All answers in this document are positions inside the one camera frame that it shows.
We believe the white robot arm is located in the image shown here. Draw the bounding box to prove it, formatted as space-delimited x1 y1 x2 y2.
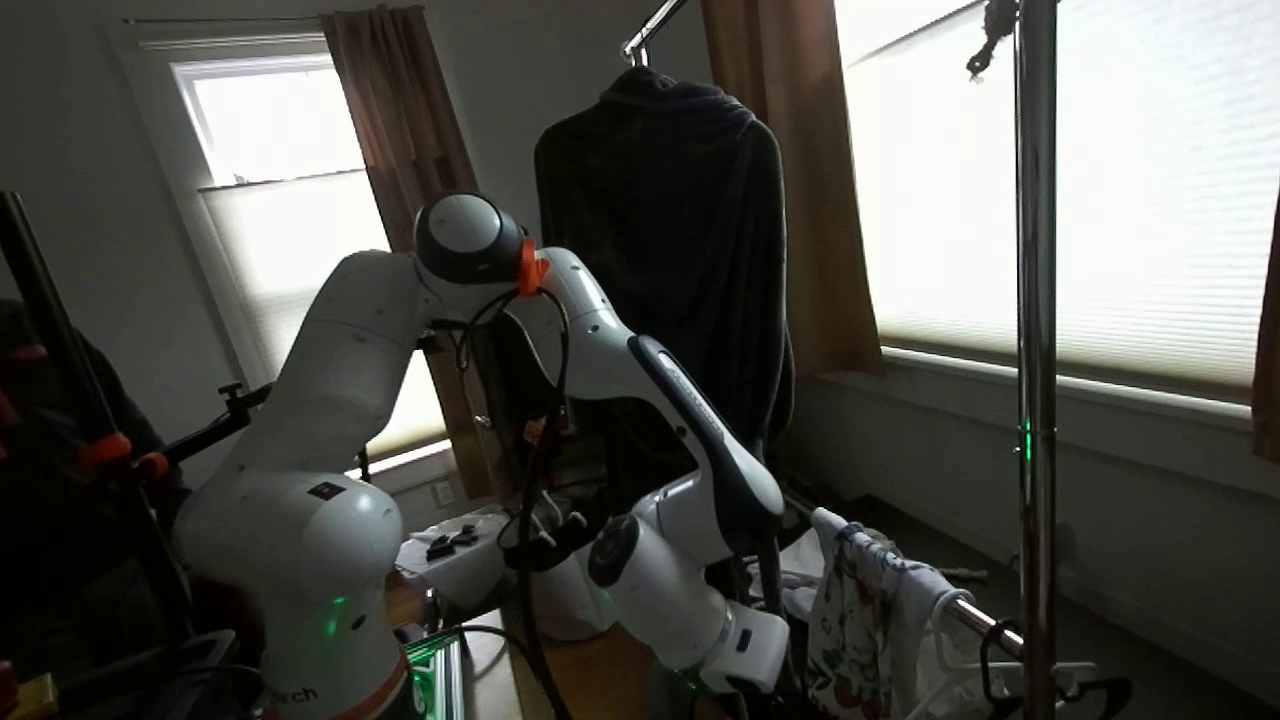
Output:
177 191 789 720

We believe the metal clothes rack pole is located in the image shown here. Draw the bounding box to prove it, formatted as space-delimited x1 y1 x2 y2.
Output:
1014 0 1058 720

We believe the dark hanging garment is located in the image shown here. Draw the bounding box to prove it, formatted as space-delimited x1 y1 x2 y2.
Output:
533 69 799 498

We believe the brown curtain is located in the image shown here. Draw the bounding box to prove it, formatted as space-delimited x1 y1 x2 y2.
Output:
705 0 880 378
322 5 502 505

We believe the patterned white cloth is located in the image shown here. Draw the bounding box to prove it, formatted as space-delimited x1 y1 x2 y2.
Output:
806 509 979 720

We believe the left brown curtain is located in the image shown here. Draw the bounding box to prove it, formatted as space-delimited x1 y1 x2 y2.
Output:
322 5 502 505

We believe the left bright window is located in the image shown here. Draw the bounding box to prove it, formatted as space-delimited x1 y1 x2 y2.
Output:
173 52 452 455

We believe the black tripod stand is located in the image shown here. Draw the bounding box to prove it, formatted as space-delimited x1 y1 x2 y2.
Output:
0 191 194 642

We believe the white window blind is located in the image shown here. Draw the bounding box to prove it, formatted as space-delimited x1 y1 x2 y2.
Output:
836 0 1280 391

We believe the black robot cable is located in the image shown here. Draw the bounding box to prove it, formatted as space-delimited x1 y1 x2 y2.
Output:
452 286 575 720

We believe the lower metal rack rail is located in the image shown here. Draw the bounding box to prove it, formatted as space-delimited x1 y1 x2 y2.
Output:
810 509 1024 662

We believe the metal rack rail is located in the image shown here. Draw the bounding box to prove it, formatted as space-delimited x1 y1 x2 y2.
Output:
622 0 685 69
810 509 1024 662

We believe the top metal rack rail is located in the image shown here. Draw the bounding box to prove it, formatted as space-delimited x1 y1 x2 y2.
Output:
622 0 685 69

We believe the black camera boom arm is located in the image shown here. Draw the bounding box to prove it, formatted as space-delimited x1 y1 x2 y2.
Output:
163 384 274 463

